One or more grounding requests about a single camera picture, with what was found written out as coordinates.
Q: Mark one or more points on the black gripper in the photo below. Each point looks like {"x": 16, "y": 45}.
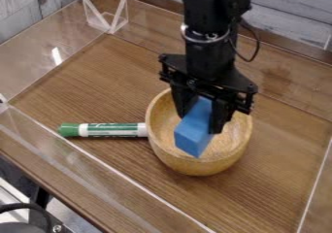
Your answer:
{"x": 204, "y": 72}

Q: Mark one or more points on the blue foam block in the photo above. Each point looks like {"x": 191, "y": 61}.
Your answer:
{"x": 191, "y": 133}

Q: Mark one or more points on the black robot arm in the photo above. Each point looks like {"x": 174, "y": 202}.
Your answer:
{"x": 214, "y": 19}

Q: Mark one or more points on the brown wooden bowl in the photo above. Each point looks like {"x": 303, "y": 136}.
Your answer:
{"x": 226, "y": 147}

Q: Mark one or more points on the green white marker pen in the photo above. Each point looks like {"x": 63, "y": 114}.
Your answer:
{"x": 103, "y": 130}

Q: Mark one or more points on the clear acrylic tray wall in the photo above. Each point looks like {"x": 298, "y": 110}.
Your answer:
{"x": 84, "y": 67}

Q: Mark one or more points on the black table leg bracket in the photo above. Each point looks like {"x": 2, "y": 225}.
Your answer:
{"x": 42, "y": 218}

